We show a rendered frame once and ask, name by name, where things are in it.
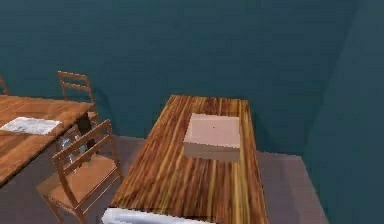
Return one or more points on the wooden slat-back chair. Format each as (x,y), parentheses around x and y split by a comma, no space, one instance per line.
(83,180)
(78,86)

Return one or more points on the beige cardboard box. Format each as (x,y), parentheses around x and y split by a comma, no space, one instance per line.
(213,133)

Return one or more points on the striped wooden sideboard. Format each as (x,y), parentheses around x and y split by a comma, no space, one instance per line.
(173,173)

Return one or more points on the white cloth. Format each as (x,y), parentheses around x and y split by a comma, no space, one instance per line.
(140,217)

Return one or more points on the grey newspaper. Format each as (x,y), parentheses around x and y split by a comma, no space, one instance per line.
(30,125)

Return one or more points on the brown wooden dining table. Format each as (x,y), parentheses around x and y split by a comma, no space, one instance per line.
(30,146)

